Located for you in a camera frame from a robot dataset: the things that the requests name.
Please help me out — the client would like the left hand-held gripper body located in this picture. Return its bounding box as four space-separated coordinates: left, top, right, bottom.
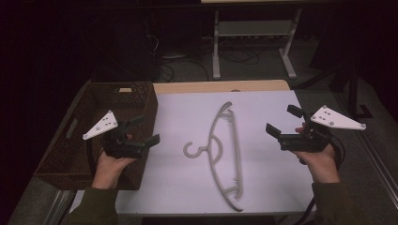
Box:
82 110 148 159

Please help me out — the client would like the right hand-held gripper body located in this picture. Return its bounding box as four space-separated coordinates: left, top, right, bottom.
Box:
276 104 367 154

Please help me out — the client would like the brown wicker basket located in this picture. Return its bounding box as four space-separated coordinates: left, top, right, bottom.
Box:
33 81 160 191

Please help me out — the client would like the grey plastic clothes hanger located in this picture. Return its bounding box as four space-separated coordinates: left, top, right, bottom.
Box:
182 101 245 213

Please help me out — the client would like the person's left hand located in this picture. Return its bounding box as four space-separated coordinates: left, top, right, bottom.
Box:
91 151 138 190

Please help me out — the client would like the person's right hand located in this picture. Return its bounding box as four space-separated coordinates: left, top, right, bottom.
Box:
292 123 341 185

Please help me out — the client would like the black metal stand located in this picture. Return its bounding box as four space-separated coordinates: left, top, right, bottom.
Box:
294 60 375 120

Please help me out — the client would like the white metal stand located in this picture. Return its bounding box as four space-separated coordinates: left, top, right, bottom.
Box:
211 7 303 81

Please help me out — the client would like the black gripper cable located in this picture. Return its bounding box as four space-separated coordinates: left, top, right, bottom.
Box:
86 139 106 176
293 134 346 225

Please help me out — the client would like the black floor cable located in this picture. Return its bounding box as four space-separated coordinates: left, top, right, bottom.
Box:
158 55 210 83
218 46 261 66

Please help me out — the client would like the aluminium rail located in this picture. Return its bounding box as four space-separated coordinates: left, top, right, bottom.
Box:
42 189 77 225
356 130 398 211

